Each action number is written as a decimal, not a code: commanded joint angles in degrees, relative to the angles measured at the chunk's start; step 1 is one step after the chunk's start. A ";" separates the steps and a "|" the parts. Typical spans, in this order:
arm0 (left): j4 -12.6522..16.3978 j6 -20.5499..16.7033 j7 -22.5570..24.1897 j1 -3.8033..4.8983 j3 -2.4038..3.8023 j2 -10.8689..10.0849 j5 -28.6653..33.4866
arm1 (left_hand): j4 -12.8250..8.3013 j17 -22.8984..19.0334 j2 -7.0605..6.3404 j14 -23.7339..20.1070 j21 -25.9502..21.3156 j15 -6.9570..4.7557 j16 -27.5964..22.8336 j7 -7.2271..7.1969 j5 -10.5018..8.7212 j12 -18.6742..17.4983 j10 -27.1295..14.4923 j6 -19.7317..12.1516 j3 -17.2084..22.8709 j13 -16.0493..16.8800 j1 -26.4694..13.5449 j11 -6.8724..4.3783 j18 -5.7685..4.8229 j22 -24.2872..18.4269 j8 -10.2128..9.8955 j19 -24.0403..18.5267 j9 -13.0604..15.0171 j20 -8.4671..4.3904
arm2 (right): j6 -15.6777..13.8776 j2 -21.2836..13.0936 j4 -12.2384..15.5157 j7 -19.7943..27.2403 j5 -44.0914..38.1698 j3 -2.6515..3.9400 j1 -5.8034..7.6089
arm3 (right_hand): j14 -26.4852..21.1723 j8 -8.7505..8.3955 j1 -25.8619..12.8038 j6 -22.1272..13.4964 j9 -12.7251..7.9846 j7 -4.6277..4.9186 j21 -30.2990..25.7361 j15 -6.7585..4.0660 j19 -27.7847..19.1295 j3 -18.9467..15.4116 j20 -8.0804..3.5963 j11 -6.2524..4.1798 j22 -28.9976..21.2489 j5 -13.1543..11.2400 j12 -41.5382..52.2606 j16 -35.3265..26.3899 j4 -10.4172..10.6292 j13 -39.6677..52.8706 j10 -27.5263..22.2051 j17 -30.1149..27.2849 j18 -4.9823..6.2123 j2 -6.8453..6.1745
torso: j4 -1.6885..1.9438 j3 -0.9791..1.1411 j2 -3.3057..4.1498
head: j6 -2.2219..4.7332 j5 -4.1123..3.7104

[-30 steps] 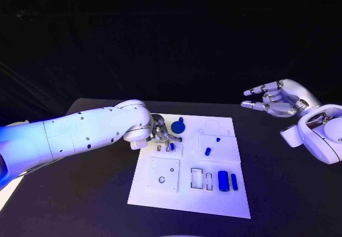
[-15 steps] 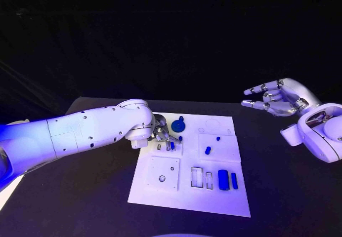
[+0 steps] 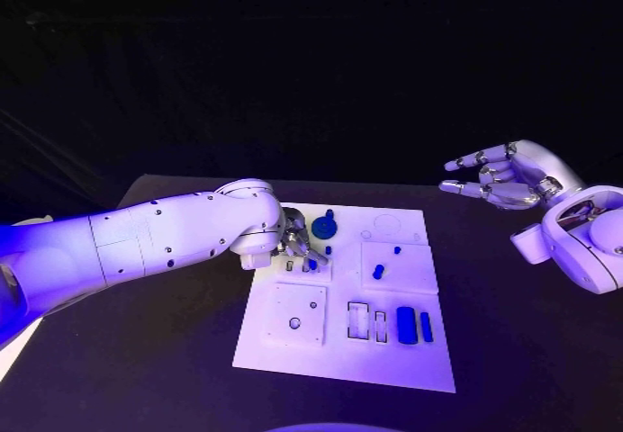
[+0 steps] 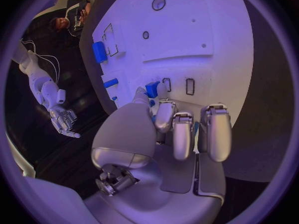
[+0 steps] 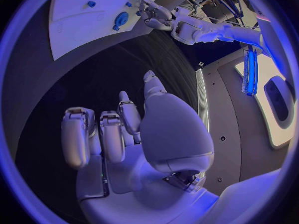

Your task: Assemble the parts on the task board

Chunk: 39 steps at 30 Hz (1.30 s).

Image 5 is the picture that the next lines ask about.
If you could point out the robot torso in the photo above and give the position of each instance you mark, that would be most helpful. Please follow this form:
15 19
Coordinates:
224 115

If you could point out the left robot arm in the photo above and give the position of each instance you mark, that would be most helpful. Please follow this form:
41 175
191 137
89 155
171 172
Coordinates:
210 33

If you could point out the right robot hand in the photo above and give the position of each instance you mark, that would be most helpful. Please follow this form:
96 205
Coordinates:
172 134

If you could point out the glowing light bar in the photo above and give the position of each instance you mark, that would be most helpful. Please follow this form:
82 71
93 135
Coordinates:
251 69

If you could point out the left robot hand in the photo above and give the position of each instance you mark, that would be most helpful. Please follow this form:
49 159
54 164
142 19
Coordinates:
158 15

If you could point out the white task board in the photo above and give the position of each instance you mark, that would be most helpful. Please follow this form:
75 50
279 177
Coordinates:
77 28

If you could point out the blue gear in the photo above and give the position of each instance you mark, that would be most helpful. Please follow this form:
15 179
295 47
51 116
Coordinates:
121 19

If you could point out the small blue peg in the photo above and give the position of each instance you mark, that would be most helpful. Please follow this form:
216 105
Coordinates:
138 13
128 4
116 28

